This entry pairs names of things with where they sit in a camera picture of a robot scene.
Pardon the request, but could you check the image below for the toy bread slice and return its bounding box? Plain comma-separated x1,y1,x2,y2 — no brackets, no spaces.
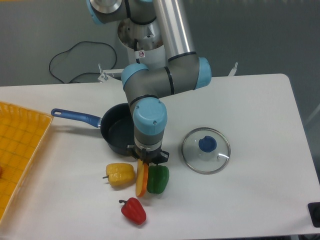
135,159,149,198

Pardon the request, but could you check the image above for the black cable on floor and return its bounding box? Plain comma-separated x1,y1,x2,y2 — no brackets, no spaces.
48,40,118,84

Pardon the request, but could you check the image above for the green toy bell pepper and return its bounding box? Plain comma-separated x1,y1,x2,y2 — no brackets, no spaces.
147,164,170,194

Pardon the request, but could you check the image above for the yellow plastic basket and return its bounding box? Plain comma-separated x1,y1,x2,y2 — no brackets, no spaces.
0,101,53,219

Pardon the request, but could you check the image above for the red toy bell pepper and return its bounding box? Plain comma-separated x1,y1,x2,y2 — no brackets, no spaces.
118,197,147,225

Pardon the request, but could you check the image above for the black device at table edge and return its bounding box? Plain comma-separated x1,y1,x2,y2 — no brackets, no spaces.
307,202,320,228

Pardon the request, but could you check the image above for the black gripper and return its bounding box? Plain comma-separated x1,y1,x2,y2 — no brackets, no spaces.
126,145,170,165

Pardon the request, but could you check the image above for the yellow toy bell pepper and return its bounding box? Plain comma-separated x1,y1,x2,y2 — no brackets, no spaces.
102,163,136,187

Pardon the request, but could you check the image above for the black saucepan blue handle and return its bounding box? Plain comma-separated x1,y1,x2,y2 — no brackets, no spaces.
51,103,135,156

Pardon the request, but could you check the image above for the glass pot lid blue knob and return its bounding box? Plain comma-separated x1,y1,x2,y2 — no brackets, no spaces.
181,127,231,175

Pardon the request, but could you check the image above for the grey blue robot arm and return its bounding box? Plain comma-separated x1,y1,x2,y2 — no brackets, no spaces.
87,0,212,164

